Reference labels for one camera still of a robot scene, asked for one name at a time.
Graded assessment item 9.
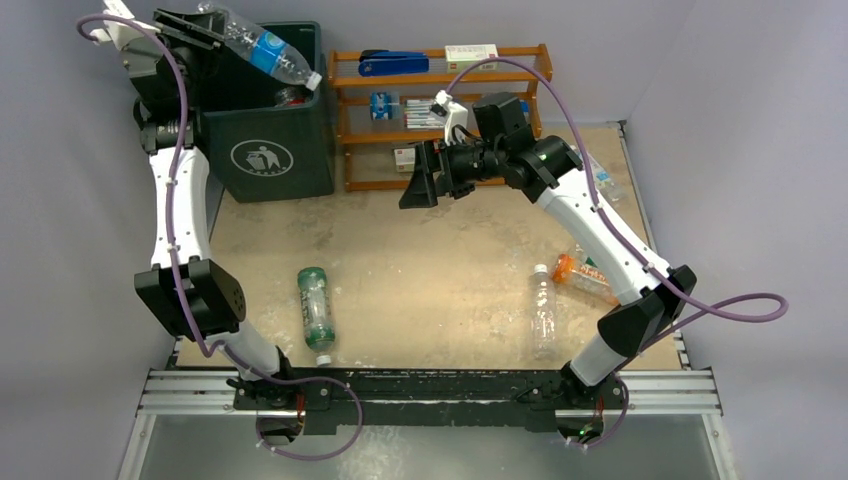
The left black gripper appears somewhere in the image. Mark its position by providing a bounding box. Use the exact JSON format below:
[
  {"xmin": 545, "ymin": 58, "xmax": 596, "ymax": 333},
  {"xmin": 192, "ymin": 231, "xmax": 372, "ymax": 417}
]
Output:
[{"xmin": 150, "ymin": 11, "xmax": 227, "ymax": 108}]

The blue label clear bottle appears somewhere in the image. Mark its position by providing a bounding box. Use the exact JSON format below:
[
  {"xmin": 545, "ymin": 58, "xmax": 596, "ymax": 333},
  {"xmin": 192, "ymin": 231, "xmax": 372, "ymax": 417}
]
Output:
[{"xmin": 198, "ymin": 1, "xmax": 322, "ymax": 91}]

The green tinted bottle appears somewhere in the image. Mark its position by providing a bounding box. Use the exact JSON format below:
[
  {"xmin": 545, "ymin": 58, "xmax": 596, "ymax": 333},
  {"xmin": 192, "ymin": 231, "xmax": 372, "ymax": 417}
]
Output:
[{"xmin": 297, "ymin": 267, "xmax": 336, "ymax": 367}]

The red label bottle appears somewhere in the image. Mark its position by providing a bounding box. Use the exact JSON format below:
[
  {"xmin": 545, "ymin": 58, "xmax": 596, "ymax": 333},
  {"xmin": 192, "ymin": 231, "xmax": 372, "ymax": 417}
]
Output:
[{"xmin": 273, "ymin": 86, "xmax": 312, "ymax": 107}]

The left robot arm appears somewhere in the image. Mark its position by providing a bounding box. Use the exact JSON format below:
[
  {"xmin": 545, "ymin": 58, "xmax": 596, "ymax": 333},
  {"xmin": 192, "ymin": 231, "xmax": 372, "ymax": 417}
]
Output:
[{"xmin": 104, "ymin": 10, "xmax": 298, "ymax": 409}]

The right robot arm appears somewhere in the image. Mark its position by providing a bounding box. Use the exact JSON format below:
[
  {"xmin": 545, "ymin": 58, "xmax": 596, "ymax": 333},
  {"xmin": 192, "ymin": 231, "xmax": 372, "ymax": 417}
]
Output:
[{"xmin": 399, "ymin": 91, "xmax": 696, "ymax": 407}]

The dark green trash bin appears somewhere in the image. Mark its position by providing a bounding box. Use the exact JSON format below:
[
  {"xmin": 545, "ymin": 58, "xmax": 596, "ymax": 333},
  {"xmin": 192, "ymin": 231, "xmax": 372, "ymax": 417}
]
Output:
[{"xmin": 197, "ymin": 22, "xmax": 336, "ymax": 203}]

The pack of coloured markers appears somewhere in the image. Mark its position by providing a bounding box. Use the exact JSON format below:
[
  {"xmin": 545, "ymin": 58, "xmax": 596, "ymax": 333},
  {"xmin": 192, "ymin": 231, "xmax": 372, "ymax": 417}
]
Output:
[{"xmin": 403, "ymin": 99, "xmax": 444, "ymax": 130}]

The orange wooden shelf rack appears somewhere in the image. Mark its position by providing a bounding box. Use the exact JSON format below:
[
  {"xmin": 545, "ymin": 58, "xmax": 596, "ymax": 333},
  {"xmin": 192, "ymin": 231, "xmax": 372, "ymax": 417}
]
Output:
[{"xmin": 327, "ymin": 49, "xmax": 542, "ymax": 192}]

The blue white tape dispenser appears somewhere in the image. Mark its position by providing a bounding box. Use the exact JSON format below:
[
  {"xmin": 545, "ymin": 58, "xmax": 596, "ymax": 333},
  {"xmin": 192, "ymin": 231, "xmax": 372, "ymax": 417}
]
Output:
[{"xmin": 369, "ymin": 91, "xmax": 397, "ymax": 120}]

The white green box top shelf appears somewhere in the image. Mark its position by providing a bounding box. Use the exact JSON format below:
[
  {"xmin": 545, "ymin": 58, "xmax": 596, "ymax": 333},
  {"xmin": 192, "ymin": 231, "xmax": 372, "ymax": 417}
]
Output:
[{"xmin": 444, "ymin": 44, "xmax": 498, "ymax": 73}]

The blue stapler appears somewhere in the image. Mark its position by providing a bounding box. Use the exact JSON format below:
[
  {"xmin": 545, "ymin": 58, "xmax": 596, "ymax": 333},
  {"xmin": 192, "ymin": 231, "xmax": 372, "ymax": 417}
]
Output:
[{"xmin": 358, "ymin": 49, "xmax": 430, "ymax": 77}]

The clear unlabelled bottle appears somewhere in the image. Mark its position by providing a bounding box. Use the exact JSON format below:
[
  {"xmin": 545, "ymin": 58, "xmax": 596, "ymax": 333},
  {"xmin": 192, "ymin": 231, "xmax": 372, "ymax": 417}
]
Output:
[{"xmin": 530, "ymin": 264, "xmax": 559, "ymax": 361}]

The orange drink bottle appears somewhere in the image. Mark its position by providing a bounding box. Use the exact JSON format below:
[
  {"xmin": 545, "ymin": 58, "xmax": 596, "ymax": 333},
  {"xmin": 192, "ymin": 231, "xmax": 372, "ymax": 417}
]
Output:
[{"xmin": 551, "ymin": 254, "xmax": 619, "ymax": 305}]

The white blue label bottle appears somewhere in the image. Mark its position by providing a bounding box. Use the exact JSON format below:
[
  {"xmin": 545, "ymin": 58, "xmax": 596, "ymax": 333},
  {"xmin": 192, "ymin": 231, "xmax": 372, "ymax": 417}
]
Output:
[{"xmin": 575, "ymin": 150, "xmax": 624, "ymax": 204}]

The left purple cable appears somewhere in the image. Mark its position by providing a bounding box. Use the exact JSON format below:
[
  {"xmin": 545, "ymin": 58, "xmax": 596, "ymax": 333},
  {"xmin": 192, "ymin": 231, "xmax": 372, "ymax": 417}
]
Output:
[{"xmin": 75, "ymin": 14, "xmax": 366, "ymax": 464}]

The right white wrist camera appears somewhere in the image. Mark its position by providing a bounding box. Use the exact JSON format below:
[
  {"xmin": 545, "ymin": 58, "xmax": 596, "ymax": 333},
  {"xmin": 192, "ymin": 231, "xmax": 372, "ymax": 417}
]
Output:
[{"xmin": 430, "ymin": 90, "xmax": 470, "ymax": 145}]

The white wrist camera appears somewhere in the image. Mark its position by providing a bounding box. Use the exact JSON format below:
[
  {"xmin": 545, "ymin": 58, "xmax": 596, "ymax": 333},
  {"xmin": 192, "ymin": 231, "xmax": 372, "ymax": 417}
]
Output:
[
  {"xmin": 430, "ymin": 90, "xmax": 470, "ymax": 145},
  {"xmin": 88, "ymin": 0, "xmax": 161, "ymax": 51}
]

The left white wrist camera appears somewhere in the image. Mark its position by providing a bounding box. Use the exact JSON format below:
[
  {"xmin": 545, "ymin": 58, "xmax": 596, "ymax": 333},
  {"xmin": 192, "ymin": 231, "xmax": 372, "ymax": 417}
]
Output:
[{"xmin": 88, "ymin": 0, "xmax": 161, "ymax": 51}]

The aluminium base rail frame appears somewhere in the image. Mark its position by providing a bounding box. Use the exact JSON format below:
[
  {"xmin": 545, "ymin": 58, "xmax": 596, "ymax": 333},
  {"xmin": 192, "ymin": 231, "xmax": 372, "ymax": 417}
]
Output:
[{"xmin": 119, "ymin": 366, "xmax": 737, "ymax": 479}]

